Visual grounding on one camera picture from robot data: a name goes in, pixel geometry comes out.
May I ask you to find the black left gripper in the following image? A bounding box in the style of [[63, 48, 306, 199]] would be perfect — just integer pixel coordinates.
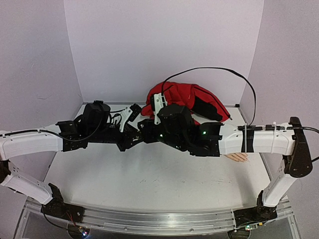
[[89, 122, 141, 151]]

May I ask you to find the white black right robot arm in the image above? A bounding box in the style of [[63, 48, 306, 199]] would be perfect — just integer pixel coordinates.
[[138, 117, 313, 208]]

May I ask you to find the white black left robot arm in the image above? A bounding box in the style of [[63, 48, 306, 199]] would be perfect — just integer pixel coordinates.
[[0, 121, 145, 218]]

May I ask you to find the mannequin hand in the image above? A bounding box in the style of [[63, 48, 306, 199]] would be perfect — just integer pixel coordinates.
[[224, 153, 249, 162]]

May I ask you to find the red black sports jacket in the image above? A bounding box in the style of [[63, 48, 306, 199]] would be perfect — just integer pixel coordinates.
[[141, 82, 231, 122]]

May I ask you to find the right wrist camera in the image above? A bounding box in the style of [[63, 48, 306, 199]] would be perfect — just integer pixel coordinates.
[[149, 92, 195, 137]]

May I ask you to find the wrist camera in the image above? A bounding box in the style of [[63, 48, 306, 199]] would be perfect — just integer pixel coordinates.
[[149, 92, 195, 137], [79, 100, 142, 134]]

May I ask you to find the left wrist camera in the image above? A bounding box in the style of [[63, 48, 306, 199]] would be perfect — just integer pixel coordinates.
[[79, 100, 142, 134]]

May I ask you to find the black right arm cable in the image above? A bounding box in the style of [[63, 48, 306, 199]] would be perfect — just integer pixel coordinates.
[[161, 67, 319, 162]]

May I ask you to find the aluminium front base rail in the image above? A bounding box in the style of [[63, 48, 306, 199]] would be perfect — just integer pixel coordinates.
[[21, 198, 301, 239]]

